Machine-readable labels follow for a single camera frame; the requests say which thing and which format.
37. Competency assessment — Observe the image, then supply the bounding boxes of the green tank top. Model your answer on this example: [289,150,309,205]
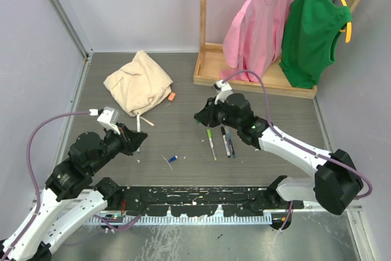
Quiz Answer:
[279,0,353,89]

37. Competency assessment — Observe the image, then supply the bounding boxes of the blue transparent gel pen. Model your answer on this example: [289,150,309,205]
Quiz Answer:
[225,128,236,158]

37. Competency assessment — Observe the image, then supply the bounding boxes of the white marker lime end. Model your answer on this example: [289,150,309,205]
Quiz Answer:
[207,129,217,161]

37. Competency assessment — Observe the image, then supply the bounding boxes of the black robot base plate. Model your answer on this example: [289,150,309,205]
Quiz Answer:
[98,186,289,217]

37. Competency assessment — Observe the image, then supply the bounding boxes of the pink t-shirt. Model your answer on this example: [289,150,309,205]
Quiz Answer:
[220,0,293,79]

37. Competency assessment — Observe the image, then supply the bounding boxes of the beige cloth bag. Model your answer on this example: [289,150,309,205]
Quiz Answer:
[103,51,173,117]

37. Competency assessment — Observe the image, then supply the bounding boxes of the white marker black end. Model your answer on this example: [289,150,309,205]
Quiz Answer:
[221,127,231,158]

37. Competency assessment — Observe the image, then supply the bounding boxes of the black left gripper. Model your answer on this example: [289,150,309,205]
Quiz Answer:
[89,121,147,173]

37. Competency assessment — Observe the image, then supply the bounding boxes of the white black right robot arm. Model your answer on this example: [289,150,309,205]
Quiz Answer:
[194,94,364,215]

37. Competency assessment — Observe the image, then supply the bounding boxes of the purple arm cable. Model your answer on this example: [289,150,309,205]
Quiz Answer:
[0,111,98,259]
[222,70,373,231]

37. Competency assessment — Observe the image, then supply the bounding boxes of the orange highlighter cap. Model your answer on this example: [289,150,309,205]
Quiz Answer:
[168,92,176,101]

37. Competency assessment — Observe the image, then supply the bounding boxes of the small blue pen cap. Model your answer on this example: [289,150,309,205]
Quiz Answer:
[167,156,178,163]

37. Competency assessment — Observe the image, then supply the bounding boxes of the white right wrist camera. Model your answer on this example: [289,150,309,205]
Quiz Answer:
[213,80,233,105]

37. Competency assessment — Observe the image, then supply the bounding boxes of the aluminium frame rail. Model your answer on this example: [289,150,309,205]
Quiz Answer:
[29,0,94,60]

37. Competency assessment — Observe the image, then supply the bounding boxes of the white marker dark green end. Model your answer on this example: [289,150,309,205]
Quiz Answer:
[136,114,141,153]

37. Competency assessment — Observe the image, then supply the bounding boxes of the wooden clothes rack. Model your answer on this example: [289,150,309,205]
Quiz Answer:
[194,0,360,98]

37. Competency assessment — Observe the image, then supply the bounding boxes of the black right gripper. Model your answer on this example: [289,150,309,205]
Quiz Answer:
[194,97,241,131]

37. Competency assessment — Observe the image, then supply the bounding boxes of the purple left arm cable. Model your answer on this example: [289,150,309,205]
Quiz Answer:
[0,111,98,259]

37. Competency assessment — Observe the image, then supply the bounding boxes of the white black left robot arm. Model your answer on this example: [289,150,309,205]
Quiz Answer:
[1,123,147,260]

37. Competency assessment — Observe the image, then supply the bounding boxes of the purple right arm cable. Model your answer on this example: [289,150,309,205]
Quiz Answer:
[222,70,373,231]

